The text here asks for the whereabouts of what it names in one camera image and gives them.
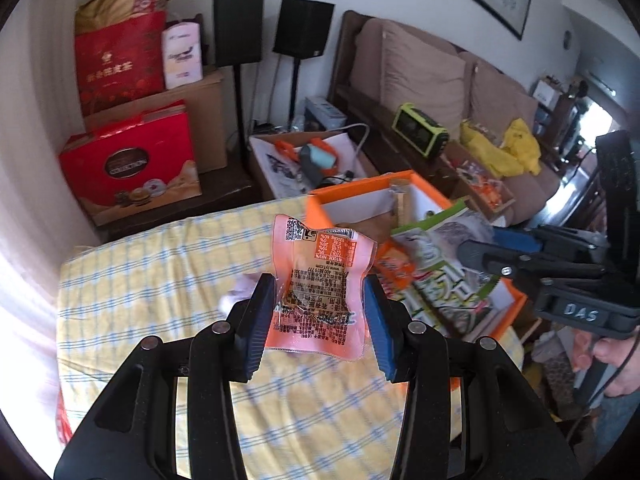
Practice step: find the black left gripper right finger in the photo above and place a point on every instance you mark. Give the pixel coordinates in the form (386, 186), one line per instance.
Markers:
(410, 352)

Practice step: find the orange snack packet in box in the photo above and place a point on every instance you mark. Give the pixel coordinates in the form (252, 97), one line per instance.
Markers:
(394, 269)

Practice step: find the white pink package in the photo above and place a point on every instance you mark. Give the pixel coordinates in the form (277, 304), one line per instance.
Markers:
(182, 55)

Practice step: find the orange cardboard box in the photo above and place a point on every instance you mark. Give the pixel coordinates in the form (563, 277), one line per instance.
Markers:
(376, 206)

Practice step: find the yellow plaid tablecloth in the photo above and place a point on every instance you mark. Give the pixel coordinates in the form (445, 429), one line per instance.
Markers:
(302, 416)

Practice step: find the right black speaker on stand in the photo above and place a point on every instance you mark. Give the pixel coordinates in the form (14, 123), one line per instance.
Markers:
(302, 33)

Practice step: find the black speaker on stand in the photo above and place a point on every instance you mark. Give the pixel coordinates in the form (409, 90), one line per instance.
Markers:
(302, 33)
(238, 41)

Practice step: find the person's right hand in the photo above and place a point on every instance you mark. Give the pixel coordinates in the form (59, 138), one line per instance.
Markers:
(612, 352)

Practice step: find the green white snack bag in box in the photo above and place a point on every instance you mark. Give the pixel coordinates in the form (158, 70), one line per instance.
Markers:
(441, 292)

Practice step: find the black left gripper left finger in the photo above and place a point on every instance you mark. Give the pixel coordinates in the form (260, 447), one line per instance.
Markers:
(227, 351)

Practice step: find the open box with clutter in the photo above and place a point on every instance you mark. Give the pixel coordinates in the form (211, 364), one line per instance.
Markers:
(293, 164)

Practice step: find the green black radio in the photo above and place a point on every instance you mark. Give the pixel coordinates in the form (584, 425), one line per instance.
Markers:
(426, 136)

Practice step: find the red Collection cookie box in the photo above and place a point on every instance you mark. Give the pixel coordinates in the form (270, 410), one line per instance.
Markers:
(133, 165)

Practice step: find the yellow plastic bag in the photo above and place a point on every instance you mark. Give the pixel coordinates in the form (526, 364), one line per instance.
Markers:
(510, 155)

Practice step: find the pink snack packet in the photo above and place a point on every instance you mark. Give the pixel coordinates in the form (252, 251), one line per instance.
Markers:
(319, 276)

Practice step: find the grey power strip box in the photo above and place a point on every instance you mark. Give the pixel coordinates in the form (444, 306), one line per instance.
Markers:
(322, 113)

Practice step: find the brown cardboard box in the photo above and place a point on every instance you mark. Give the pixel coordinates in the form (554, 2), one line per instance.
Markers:
(203, 101)

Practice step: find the purple grape jelly pouch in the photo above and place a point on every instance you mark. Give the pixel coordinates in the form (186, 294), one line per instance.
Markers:
(243, 287)

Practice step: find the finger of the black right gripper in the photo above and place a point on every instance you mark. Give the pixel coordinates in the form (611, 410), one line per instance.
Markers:
(520, 267)

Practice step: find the brown sofa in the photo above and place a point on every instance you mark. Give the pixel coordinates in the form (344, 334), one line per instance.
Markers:
(381, 64)

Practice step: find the red gift bag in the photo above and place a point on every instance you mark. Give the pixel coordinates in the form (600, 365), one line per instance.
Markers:
(120, 63)

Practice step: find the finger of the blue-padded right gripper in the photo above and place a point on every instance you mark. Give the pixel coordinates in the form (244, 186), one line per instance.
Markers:
(554, 241)

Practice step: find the left black speaker on stand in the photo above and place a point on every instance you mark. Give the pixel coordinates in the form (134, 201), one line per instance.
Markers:
(238, 41)

